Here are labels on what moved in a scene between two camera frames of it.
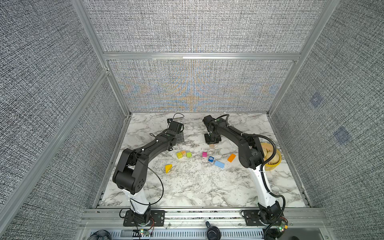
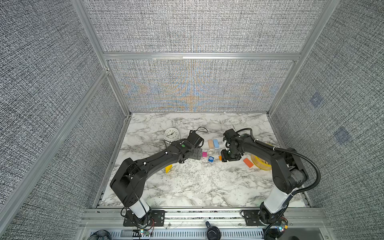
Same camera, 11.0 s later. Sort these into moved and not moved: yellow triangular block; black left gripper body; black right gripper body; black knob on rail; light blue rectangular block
Moved: black right gripper body; black left gripper body; light blue rectangular block
Not moved: black knob on rail; yellow triangular block
